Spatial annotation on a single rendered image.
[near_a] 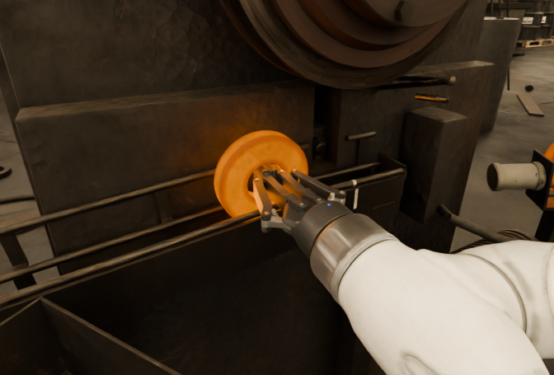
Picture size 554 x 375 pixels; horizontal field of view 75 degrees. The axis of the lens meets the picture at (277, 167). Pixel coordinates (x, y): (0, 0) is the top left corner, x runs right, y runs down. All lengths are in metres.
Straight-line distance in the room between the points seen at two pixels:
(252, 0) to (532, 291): 0.43
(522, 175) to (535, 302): 0.50
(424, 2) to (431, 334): 0.39
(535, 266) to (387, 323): 0.16
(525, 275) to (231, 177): 0.37
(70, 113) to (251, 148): 0.25
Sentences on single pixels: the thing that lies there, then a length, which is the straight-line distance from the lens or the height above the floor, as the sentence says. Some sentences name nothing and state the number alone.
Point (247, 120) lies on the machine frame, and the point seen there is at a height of 0.82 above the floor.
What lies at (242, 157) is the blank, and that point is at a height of 0.80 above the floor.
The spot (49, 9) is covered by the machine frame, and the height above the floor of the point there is 1.00.
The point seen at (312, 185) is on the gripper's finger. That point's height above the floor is 0.77.
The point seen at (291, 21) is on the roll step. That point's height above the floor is 0.98.
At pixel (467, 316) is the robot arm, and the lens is 0.32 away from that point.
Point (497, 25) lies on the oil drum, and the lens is 3.28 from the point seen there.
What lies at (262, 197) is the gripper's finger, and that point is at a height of 0.77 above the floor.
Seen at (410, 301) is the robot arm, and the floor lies 0.79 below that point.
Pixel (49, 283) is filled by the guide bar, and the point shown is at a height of 0.68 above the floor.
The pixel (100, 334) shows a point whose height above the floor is 0.72.
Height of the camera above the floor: 1.01
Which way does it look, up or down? 25 degrees down
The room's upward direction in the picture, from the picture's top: straight up
